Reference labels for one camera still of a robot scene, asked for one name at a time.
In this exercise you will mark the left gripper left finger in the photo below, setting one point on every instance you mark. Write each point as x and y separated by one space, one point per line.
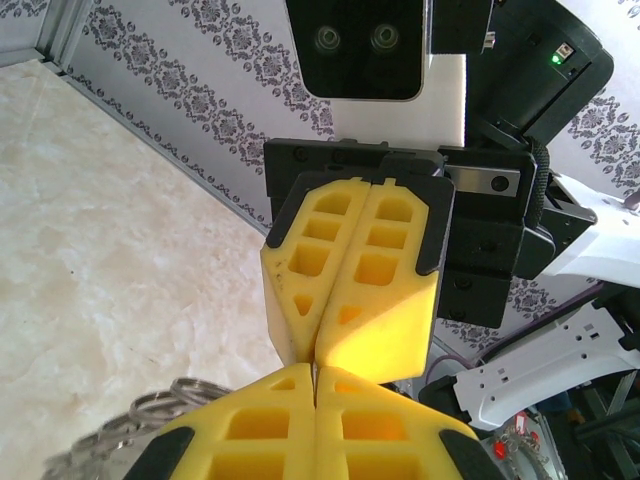
265 415

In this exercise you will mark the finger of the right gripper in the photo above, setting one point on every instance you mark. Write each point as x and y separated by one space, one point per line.
287 290
390 330

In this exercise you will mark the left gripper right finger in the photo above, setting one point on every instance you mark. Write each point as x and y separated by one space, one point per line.
380 420

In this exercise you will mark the metal disc with key rings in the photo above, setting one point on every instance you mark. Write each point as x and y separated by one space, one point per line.
150 407

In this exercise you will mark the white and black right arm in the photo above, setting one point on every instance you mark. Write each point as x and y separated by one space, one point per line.
590 240

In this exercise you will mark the red key tag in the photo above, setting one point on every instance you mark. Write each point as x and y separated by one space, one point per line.
499 448
522 425

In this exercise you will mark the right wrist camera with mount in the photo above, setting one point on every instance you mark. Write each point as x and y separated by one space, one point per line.
360 50

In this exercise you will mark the aluminium frame post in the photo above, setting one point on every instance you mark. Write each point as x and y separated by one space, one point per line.
57 25

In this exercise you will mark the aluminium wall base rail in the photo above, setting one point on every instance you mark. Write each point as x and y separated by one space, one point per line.
20 57

